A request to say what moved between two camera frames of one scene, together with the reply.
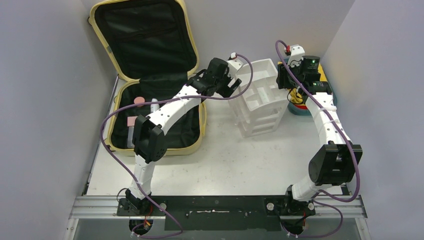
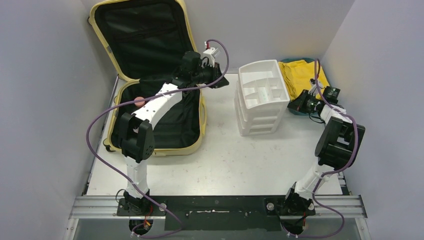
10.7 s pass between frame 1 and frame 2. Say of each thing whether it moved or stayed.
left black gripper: moved
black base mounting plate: stayed
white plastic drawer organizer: stayed
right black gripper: moved
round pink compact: stayed
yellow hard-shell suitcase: stayed
